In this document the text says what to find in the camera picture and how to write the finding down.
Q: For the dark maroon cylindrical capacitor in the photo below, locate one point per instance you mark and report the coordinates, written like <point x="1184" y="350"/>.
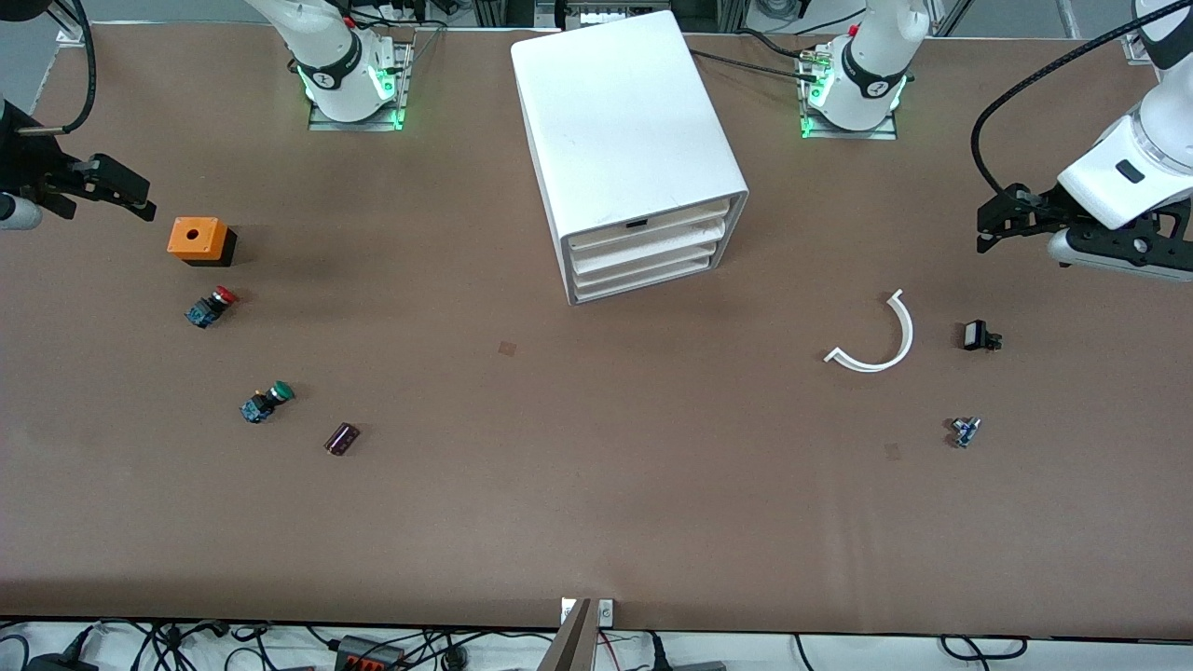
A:
<point x="342" y="438"/>

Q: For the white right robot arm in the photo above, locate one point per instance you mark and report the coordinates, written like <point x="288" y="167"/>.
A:
<point x="326" y="56"/>

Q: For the small black electrical component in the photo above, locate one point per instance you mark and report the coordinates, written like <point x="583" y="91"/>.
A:
<point x="976" y="335"/>

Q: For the red push button switch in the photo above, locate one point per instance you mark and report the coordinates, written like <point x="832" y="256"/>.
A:
<point x="200" y="312"/>

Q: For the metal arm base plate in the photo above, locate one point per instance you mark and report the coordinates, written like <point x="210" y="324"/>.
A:
<point x="396" y="93"/>
<point x="811" y="126"/>

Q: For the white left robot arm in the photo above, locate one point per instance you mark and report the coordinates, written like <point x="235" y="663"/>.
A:
<point x="871" y="65"/>

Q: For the black power adapter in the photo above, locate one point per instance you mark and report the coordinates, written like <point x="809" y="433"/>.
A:
<point x="61" y="664"/>

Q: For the wooden post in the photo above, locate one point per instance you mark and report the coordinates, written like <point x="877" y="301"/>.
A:
<point x="570" y="643"/>

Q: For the small blue electrical component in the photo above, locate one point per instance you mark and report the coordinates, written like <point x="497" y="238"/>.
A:
<point x="965" y="431"/>

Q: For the white curved plastic strip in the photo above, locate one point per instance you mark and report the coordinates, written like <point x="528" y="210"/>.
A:
<point x="910" y="331"/>

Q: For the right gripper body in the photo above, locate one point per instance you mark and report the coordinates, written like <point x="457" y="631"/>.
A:
<point x="20" y="160"/>

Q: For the plain white drawer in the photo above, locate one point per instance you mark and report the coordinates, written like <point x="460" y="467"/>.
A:
<point x="634" y="266"/>
<point x="634" y="280"/>
<point x="634" y="250"/>

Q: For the orange button enclosure box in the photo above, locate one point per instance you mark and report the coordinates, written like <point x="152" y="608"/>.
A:
<point x="212" y="238"/>

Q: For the white drawer cabinet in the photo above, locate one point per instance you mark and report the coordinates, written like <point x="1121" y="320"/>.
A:
<point x="615" y="121"/>

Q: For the black power strip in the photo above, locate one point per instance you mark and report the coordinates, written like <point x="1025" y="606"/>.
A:
<point x="368" y="654"/>

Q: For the aluminium frame profile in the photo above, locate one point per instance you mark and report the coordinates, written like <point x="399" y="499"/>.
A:
<point x="1137" y="48"/>
<point x="73" y="33"/>

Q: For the green push button switch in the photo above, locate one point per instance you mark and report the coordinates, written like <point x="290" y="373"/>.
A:
<point x="256" y="407"/>

